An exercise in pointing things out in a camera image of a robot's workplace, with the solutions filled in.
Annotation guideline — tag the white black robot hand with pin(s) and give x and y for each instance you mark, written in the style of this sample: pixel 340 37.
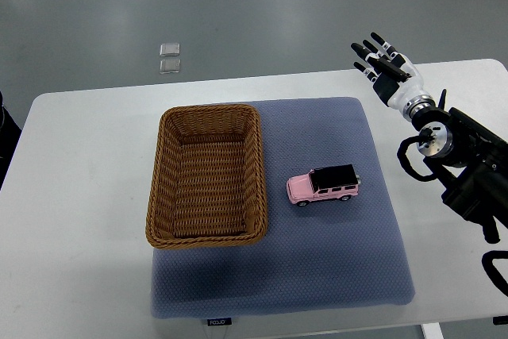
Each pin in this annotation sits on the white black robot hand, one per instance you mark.
pixel 394 78

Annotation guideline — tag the pink toy car black roof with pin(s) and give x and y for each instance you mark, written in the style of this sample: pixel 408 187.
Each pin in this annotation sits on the pink toy car black roof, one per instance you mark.
pixel 323 184

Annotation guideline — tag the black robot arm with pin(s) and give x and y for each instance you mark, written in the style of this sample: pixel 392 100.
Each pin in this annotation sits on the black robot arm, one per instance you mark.
pixel 467 158

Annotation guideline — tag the brown wicker basket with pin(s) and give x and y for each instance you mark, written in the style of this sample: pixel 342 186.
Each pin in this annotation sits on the brown wicker basket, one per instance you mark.
pixel 208 183

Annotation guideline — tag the blue grey cushion mat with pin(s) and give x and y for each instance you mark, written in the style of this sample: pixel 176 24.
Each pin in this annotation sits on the blue grey cushion mat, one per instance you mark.
pixel 329 254

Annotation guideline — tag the upper floor metal plate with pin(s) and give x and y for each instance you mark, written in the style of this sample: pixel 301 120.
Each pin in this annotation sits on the upper floor metal plate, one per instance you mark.
pixel 169 49

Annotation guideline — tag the white table leg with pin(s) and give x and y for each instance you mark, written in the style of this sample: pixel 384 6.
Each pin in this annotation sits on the white table leg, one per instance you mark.
pixel 432 331

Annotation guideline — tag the black object at left edge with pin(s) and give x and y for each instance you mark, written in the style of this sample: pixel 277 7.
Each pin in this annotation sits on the black object at left edge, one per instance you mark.
pixel 10 134

